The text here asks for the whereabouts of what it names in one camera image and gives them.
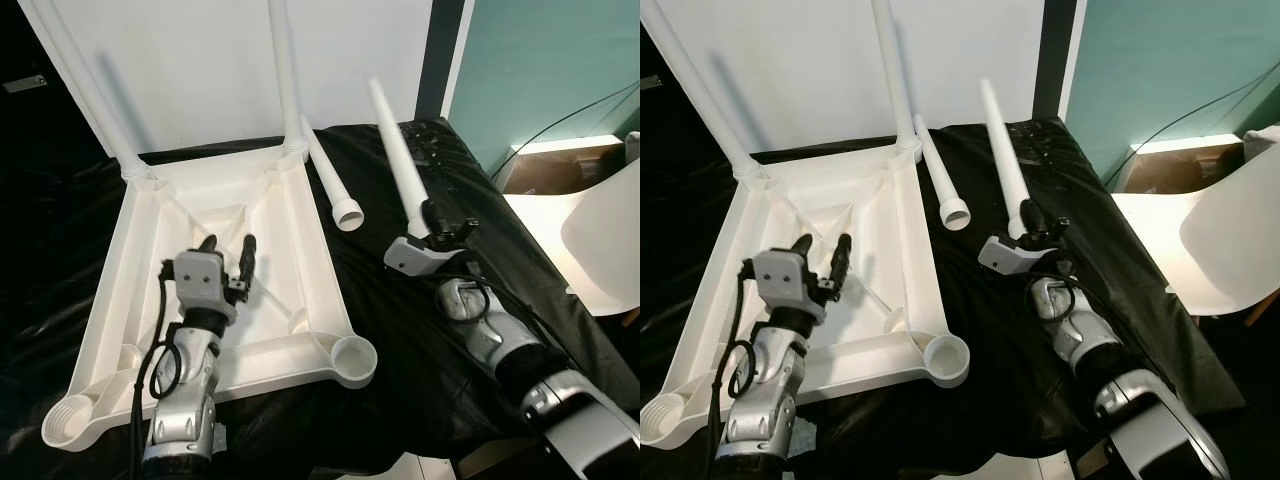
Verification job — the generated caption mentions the thin black wall cable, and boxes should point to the thin black wall cable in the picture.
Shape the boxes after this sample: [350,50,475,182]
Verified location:
[1105,65,1280,189]
[490,85,641,186]

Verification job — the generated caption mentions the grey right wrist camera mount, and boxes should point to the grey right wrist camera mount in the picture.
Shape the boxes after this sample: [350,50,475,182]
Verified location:
[978,235,1046,276]
[385,237,453,277]

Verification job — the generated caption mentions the white plastic chair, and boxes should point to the white plastic chair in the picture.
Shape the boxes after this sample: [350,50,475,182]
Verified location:
[1112,140,1280,326]
[500,155,641,319]

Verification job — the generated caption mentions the brown cardboard box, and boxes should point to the brown cardboard box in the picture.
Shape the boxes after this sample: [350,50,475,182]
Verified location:
[1115,135,1246,196]
[500,135,626,196]

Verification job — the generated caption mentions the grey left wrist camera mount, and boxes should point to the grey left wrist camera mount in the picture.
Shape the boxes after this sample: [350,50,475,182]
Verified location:
[172,250,231,323]
[752,248,826,323]

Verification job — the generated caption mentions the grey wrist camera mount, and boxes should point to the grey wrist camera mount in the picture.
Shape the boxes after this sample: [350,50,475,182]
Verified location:
[752,248,826,323]
[978,235,1046,276]
[385,237,453,277]
[172,250,231,323]

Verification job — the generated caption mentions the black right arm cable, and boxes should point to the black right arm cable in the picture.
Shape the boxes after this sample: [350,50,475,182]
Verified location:
[440,275,493,328]
[1038,275,1088,323]

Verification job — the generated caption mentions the white plastic table top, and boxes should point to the white plastic table top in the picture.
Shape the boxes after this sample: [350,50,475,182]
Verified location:
[640,140,973,449]
[40,140,379,453]

